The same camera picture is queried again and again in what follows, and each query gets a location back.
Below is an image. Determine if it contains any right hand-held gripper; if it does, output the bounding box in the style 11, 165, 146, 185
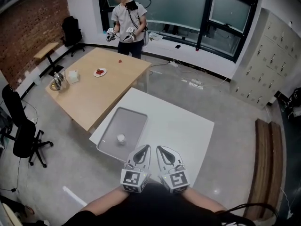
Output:
156, 145, 190, 194

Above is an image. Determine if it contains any grey rectangular tray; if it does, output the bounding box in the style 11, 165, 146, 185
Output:
96, 106, 148, 162

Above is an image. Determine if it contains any beige metal locker cabinet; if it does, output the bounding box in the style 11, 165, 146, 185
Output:
231, 7, 301, 110

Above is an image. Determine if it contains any small wooden side table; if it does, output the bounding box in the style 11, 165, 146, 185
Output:
33, 42, 64, 76

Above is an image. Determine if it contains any person's right forearm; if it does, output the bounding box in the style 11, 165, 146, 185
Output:
182, 185, 226, 213

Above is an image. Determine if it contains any steel kettle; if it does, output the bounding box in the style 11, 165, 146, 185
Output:
53, 71, 70, 93

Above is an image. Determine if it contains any person's black shirt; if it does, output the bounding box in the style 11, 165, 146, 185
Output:
62, 180, 257, 226

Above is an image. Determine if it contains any white plate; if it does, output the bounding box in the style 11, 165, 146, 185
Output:
93, 67, 108, 78

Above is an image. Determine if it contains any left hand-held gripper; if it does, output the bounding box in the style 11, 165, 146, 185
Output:
120, 145, 151, 194

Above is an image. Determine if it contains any dark framed window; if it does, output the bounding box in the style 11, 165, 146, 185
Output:
97, 0, 261, 64

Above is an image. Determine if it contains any person's left forearm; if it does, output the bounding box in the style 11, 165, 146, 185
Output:
83, 186, 129, 217

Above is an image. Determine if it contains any white square table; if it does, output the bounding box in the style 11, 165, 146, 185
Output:
88, 87, 215, 188

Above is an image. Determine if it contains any black mesh office chair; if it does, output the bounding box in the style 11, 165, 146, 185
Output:
1, 85, 54, 169

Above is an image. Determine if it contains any white tissue box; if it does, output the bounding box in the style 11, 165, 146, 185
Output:
68, 69, 81, 84

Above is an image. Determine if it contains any black cable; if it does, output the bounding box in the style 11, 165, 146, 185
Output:
215, 202, 280, 221

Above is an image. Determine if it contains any light wooden table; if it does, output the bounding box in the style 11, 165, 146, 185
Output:
45, 47, 152, 132

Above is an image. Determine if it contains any black high-back chair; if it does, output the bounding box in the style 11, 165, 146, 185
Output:
61, 16, 86, 57

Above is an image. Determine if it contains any round wooden table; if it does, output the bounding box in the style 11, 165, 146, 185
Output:
0, 202, 18, 226

